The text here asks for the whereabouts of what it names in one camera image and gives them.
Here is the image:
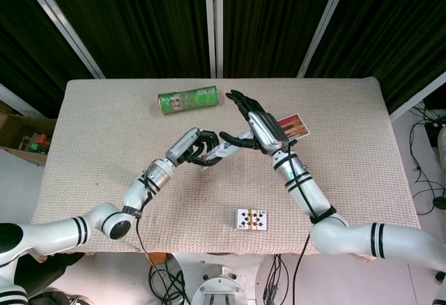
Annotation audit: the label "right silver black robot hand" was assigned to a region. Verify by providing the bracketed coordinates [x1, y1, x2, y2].
[219, 89, 290, 156]

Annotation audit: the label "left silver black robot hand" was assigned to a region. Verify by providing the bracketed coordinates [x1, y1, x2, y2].
[164, 127, 222, 166]

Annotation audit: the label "white blue tube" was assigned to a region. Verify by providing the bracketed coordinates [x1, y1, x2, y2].
[201, 131, 252, 171]

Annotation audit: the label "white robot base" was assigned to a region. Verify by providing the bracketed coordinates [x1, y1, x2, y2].
[169, 253, 271, 305]

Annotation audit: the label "red photo postcard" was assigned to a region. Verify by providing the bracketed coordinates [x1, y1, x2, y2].
[276, 114, 311, 142]

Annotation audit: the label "green cylindrical chip can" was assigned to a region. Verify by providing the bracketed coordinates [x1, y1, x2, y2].
[157, 86, 221, 116]

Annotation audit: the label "beige woven tablecloth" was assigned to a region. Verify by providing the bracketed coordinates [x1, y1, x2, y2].
[30, 77, 425, 260]

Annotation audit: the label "playing card deck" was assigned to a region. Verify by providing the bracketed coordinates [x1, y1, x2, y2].
[234, 208, 270, 231]

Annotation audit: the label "cardboard box with clutter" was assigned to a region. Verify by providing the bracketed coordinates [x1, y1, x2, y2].
[0, 100, 58, 166]

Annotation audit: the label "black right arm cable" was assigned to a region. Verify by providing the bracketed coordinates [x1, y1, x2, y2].
[285, 139, 337, 305]

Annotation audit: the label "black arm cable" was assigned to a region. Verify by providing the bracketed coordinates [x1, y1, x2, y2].
[285, 139, 337, 305]
[134, 175, 175, 305]

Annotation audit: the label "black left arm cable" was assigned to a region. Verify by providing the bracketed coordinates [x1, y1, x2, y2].
[134, 175, 175, 305]

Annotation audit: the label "black cables at base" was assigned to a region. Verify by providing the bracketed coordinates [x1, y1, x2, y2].
[148, 253, 191, 305]

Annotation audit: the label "black floor cables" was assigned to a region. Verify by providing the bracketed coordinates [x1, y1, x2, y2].
[408, 101, 446, 215]

